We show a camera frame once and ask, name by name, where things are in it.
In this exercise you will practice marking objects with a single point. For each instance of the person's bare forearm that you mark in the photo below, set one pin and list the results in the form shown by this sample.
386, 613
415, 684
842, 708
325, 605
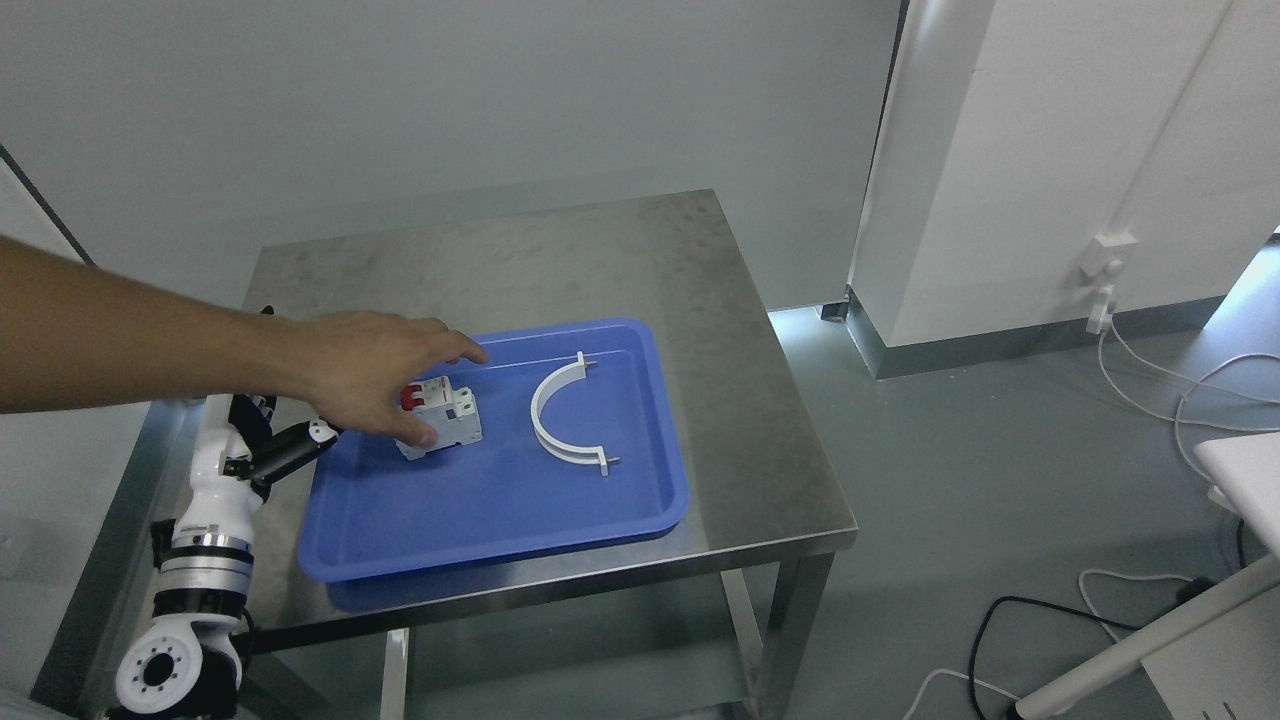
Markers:
73, 336

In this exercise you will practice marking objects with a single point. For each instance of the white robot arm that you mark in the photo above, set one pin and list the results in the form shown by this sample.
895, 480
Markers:
186, 665

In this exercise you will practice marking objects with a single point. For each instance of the blue plastic tray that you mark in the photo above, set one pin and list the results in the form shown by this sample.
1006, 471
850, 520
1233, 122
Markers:
371, 512

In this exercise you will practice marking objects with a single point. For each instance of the white red circuit breaker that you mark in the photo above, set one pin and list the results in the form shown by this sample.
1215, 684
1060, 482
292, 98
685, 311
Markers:
450, 411

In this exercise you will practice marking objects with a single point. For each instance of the stainless steel table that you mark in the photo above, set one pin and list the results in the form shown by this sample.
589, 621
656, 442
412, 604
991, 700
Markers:
768, 514

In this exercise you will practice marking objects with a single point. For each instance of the white wall socket plug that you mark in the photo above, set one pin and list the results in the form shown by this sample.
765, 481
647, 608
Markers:
1104, 260

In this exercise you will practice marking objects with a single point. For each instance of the person's bare right hand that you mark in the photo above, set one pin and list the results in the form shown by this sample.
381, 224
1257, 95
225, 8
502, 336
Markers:
351, 366

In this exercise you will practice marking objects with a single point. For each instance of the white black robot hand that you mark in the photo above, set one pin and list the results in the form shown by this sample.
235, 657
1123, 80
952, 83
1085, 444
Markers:
238, 458

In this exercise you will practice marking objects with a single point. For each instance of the white curved plastic bracket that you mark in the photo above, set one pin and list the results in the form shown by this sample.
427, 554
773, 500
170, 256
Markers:
567, 422

